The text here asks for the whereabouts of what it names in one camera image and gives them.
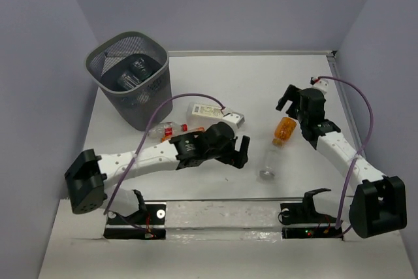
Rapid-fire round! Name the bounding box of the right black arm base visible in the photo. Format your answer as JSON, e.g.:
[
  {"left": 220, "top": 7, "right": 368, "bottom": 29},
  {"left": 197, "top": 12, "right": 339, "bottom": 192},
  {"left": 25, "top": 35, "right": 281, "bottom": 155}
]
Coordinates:
[{"left": 278, "top": 202, "right": 343, "bottom": 240}]

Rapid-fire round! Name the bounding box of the green-label clear bottle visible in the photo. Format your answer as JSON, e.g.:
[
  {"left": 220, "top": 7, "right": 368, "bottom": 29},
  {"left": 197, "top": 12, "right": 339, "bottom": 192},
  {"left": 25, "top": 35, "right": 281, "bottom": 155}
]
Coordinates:
[{"left": 129, "top": 57, "right": 153, "bottom": 82}]

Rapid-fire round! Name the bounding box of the large clear beige-label bottle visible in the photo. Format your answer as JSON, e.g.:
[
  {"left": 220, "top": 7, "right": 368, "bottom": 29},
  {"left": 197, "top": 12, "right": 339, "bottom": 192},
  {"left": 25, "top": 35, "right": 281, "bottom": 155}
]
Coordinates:
[{"left": 186, "top": 103, "right": 225, "bottom": 128}]

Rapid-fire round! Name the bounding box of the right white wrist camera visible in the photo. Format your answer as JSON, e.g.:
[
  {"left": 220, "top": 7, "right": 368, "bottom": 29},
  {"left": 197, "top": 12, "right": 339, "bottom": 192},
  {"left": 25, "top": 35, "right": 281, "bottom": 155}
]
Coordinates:
[{"left": 310, "top": 76, "right": 329, "bottom": 95}]

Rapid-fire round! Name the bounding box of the clear jar silver lid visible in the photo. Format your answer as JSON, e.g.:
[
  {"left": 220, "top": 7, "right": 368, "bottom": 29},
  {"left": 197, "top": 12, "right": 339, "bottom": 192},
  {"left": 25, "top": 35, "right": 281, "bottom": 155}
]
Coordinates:
[{"left": 259, "top": 146, "right": 280, "bottom": 180}]

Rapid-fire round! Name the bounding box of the small red-label cola bottle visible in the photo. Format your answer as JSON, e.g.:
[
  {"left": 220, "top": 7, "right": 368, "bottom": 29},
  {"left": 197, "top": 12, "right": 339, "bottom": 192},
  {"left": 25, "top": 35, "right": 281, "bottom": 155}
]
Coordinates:
[{"left": 148, "top": 122, "right": 188, "bottom": 139}]

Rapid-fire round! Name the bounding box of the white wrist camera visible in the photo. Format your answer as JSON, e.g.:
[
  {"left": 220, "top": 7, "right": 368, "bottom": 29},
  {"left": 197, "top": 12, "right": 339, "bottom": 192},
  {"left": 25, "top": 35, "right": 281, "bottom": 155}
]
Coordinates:
[
  {"left": 221, "top": 108, "right": 245, "bottom": 131},
  {"left": 310, "top": 76, "right": 329, "bottom": 95}
]

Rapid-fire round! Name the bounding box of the grey mesh waste bin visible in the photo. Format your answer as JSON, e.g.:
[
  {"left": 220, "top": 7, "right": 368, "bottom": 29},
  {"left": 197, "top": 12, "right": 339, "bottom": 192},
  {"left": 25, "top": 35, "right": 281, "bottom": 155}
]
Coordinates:
[{"left": 85, "top": 31, "right": 172, "bottom": 131}]

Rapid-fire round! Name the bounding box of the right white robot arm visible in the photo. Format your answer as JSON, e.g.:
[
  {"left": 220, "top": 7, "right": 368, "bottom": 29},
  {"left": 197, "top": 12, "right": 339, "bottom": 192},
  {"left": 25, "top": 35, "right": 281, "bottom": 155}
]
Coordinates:
[{"left": 276, "top": 76, "right": 408, "bottom": 238}]

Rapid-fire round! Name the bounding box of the orange juice bottle white cap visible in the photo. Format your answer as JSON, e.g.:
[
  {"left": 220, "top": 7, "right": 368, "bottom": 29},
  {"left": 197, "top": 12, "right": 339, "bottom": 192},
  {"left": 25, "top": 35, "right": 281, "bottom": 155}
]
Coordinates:
[{"left": 161, "top": 127, "right": 205, "bottom": 142}]

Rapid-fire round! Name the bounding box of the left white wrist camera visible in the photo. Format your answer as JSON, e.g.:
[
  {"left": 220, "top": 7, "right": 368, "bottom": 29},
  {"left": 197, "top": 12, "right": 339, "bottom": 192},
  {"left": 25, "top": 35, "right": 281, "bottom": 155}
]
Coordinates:
[{"left": 221, "top": 108, "right": 245, "bottom": 131}]

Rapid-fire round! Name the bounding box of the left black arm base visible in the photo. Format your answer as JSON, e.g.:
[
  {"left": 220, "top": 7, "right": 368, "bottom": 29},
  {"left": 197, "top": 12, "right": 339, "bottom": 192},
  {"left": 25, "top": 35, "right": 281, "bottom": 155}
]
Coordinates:
[{"left": 103, "top": 202, "right": 167, "bottom": 240}]

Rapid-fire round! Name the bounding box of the red-label Nongfu water bottle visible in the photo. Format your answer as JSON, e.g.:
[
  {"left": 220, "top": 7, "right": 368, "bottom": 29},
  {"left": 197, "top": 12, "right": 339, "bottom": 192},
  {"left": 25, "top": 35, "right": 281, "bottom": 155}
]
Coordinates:
[{"left": 131, "top": 90, "right": 152, "bottom": 107}]

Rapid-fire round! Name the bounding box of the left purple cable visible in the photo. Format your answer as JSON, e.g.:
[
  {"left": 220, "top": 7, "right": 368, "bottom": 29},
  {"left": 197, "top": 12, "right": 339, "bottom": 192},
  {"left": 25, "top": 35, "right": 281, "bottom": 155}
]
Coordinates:
[{"left": 104, "top": 93, "right": 226, "bottom": 237}]

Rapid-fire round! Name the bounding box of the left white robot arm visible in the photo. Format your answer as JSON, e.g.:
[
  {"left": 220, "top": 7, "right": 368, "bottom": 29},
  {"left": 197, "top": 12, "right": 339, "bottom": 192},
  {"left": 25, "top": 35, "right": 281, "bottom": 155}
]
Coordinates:
[{"left": 64, "top": 122, "right": 250, "bottom": 223}]

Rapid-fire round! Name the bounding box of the clear unlabelled blue-ring bottle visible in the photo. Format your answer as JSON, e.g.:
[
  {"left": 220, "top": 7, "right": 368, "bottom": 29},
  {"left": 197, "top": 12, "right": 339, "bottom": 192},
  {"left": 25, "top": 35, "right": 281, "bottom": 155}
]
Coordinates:
[{"left": 117, "top": 70, "right": 143, "bottom": 91}]

